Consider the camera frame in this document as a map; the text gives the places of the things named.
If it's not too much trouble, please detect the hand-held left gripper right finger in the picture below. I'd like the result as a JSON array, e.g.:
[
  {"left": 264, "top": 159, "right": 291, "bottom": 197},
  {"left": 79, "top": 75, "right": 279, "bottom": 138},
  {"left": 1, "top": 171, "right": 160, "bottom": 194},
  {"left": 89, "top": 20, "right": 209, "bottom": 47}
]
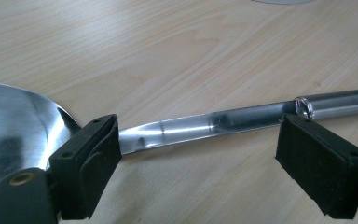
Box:
[{"left": 275, "top": 113, "right": 358, "bottom": 224}]

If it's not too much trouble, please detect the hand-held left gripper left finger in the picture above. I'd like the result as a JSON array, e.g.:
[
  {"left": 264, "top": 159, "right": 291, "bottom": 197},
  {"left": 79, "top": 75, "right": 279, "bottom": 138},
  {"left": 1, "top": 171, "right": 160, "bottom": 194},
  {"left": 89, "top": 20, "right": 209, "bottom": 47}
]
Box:
[{"left": 0, "top": 113, "right": 123, "bottom": 224}]

